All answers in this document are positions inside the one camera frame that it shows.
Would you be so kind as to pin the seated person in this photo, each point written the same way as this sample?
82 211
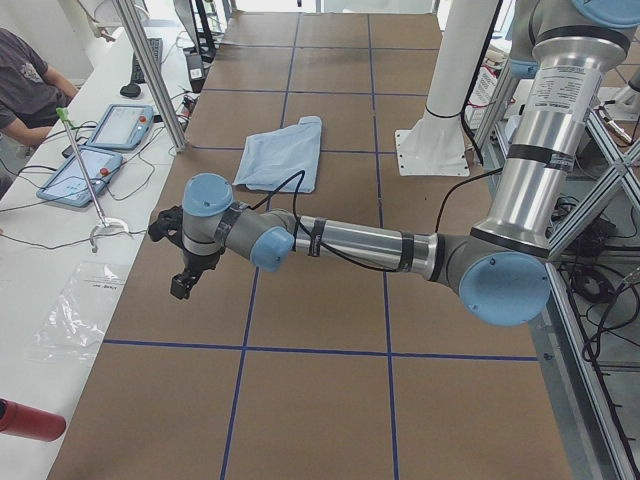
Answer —
31 92

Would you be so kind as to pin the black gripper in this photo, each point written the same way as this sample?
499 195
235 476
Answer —
196 261

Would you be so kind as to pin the black labelled box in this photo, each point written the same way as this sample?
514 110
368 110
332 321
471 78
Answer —
196 71

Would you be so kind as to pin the blue teach pendant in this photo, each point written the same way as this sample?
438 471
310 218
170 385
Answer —
67 186
122 127

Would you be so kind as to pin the clear plastic bag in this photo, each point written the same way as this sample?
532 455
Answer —
75 326

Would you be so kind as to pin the light blue button-up shirt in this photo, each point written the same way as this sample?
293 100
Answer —
270 158

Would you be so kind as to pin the red bottle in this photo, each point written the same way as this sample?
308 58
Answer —
27 422

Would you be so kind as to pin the aluminium frame post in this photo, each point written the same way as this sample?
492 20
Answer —
137 37

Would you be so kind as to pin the purple reacher grabber stick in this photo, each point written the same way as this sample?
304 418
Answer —
105 222

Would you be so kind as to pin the upper blue teach pendant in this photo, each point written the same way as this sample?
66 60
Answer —
122 127

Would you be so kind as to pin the black computer mouse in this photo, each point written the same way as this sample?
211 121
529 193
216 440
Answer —
131 91

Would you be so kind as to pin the white pedestal column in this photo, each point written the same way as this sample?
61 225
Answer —
435 145

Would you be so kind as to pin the lower blue teach pendant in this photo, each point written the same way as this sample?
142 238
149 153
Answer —
67 186

